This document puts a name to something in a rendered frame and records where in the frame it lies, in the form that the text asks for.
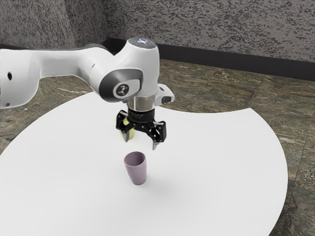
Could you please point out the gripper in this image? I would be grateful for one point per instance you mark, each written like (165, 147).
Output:
(141, 116)

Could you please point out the yellow cup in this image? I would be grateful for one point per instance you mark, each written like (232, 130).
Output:
(132, 133)

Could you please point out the mauve plastic cup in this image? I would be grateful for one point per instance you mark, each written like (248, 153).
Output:
(135, 168)

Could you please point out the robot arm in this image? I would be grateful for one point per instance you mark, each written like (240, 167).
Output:
(73, 61)

